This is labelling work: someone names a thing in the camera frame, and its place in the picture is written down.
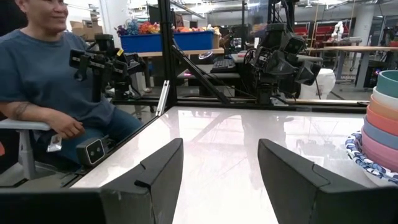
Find white bucket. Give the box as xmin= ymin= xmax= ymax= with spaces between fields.
xmin=300 ymin=68 xmax=336 ymax=100

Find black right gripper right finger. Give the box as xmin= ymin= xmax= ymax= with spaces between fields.
xmin=257 ymin=139 xmax=374 ymax=224

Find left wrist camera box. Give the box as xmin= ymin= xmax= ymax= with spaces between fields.
xmin=284 ymin=32 xmax=307 ymax=55

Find blue plastic bin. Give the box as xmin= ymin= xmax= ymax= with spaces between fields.
xmin=120 ymin=30 xmax=215 ymax=54

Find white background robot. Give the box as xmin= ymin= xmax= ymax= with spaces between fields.
xmin=331 ymin=21 xmax=346 ymax=41

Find red bowl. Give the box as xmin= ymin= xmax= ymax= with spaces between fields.
xmin=366 ymin=105 xmax=398 ymax=137

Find colourful toys pile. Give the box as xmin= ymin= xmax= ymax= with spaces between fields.
xmin=114 ymin=20 xmax=221 ymax=35

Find blue bowl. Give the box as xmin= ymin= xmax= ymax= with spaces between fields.
xmin=363 ymin=115 xmax=398 ymax=151

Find person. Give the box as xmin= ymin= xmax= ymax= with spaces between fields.
xmin=0 ymin=0 xmax=144 ymax=166

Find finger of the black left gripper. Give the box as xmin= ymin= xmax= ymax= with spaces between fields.
xmin=294 ymin=60 xmax=323 ymax=86
xmin=266 ymin=49 xmax=299 ymax=77

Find blue patterned paper plate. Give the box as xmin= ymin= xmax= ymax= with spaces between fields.
xmin=345 ymin=131 xmax=398 ymax=185

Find cardboard boxes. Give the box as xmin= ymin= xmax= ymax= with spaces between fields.
xmin=70 ymin=20 xmax=103 ymax=41

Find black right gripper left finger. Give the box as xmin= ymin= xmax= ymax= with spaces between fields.
xmin=99 ymin=138 xmax=184 ymax=224

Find clear plastic packet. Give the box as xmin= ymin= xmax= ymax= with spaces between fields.
xmin=46 ymin=133 xmax=63 ymax=153

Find orange bowl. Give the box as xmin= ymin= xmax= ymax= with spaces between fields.
xmin=369 ymin=95 xmax=398 ymax=122

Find teal bowl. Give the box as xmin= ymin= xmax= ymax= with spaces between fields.
xmin=376 ymin=70 xmax=398 ymax=99

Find white bowl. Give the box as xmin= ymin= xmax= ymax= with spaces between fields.
xmin=372 ymin=86 xmax=398 ymax=111

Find black table-level camera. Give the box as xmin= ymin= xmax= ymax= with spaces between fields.
xmin=76 ymin=138 xmax=106 ymax=166

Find black metal table frame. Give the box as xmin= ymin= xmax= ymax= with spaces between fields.
xmin=110 ymin=0 xmax=371 ymax=114

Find wooden work table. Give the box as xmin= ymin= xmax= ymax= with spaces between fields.
xmin=306 ymin=45 xmax=398 ymax=91

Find grey chair armrest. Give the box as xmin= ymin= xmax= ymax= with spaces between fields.
xmin=0 ymin=119 xmax=52 ymax=181

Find silver metal bracket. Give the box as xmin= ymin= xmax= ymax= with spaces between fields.
xmin=155 ymin=80 xmax=171 ymax=118

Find black keyboard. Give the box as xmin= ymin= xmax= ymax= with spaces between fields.
xmin=210 ymin=58 xmax=237 ymax=74

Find pink bowl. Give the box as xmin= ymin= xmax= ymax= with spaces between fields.
xmin=361 ymin=127 xmax=398 ymax=172

